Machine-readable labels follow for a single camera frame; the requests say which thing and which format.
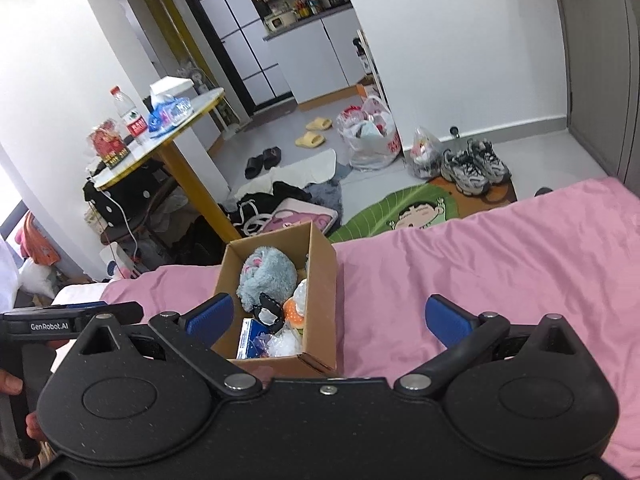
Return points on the white plush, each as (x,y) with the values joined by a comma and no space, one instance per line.
(37,282)

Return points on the grey wardrobe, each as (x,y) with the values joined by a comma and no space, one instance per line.
(600,60)

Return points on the white plastic shopping bag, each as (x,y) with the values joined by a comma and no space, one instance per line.
(370,140)

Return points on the blue tissue packet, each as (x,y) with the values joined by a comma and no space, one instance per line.
(250,337)

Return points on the black polka dot bag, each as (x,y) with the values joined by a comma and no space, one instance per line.
(125,195)

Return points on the yellow legged round table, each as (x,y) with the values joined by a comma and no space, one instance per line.
(165,145)

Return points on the black framed sliding door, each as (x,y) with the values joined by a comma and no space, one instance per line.
(235,45)

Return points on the yellow slipper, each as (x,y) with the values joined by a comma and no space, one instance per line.
(318,123)
(310,139)

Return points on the black slipper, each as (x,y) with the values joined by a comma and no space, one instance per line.
(254,166)
(272,157)

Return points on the white tissue box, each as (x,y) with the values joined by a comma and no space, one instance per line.
(172,87)

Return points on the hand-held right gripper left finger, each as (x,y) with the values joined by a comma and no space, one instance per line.
(210,315)

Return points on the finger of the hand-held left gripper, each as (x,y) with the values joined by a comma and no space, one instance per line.
(125,310)

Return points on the black door stopper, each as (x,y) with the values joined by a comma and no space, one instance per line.
(455,131)

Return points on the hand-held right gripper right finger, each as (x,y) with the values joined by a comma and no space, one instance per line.
(445,317)

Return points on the white floor mat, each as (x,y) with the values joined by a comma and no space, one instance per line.
(310,167)

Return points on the hamburger plush toy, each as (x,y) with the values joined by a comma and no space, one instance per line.
(292,312)

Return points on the brown cardboard box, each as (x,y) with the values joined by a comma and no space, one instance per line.
(322,300)

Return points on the red snack bag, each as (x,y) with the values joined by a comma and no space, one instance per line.
(110,145)

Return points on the clear bag of white filling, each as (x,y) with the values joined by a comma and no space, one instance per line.
(285,342)

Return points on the white kitchen cabinet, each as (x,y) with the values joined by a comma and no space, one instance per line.
(330,55)

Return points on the green cartoon rug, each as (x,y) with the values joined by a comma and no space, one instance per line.
(380,210)

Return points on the pink bed sheet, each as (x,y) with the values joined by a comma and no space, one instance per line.
(475,260)

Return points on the black and white pouch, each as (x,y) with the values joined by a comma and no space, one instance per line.
(269,312)

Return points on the orange and pink plush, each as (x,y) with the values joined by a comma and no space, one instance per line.
(37,240)

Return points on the grey fluffy plush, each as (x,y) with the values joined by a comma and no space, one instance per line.
(265,275)

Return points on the clear plastic bag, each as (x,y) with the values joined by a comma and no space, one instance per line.
(424,155)

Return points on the black clothes pile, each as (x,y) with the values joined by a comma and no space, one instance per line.
(260,205)

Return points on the pink cartoon bag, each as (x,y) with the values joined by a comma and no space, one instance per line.
(300,220)

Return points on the grey fluffy cloth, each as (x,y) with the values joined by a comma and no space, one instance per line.
(327,197)

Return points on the small desk fan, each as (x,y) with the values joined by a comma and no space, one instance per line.
(192,77)

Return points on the blue patterned packets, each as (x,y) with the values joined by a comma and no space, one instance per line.
(170,115)

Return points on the plastic water bottle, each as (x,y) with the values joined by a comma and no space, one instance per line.
(131,120)

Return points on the person's left hand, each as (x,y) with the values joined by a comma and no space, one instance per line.
(10,384)

